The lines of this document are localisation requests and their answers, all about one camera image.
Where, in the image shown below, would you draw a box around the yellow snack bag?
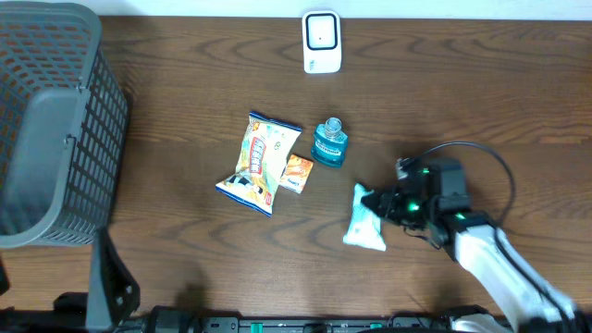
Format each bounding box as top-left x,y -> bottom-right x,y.
216,111 -> 302,217

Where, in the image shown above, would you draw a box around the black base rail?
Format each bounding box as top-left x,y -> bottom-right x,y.
140,305 -> 555,333

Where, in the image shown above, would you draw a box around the small orange candy box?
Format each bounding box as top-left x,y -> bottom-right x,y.
279,154 -> 314,193

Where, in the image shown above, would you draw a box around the teal mouthwash bottle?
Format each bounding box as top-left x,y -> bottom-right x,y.
311,117 -> 349,168

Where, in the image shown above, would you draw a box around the pale green wipes pack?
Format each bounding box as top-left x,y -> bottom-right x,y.
342,183 -> 387,252

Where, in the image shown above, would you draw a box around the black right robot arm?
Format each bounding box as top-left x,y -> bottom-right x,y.
362,158 -> 591,332

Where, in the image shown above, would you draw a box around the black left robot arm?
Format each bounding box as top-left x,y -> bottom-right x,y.
1,229 -> 203,333

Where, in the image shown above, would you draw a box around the white barcode scanner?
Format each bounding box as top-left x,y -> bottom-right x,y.
302,10 -> 342,74

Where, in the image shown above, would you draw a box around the grey plastic mesh basket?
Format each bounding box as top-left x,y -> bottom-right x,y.
1,1 -> 130,248

